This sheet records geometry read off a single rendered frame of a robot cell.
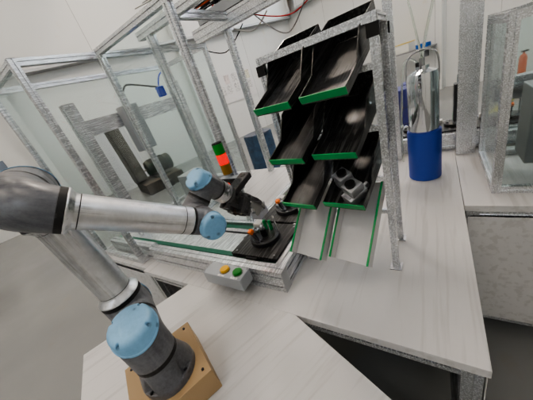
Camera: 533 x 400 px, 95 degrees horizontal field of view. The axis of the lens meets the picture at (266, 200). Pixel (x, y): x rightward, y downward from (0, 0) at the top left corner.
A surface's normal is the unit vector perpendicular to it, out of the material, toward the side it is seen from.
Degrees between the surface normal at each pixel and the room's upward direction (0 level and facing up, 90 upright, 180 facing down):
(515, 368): 0
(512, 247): 90
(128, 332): 9
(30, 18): 90
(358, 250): 45
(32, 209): 77
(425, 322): 0
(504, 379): 0
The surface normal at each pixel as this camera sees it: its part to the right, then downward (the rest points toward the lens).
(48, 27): 0.56, 0.20
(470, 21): -0.48, 0.51
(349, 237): -0.65, -0.26
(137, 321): -0.22, -0.81
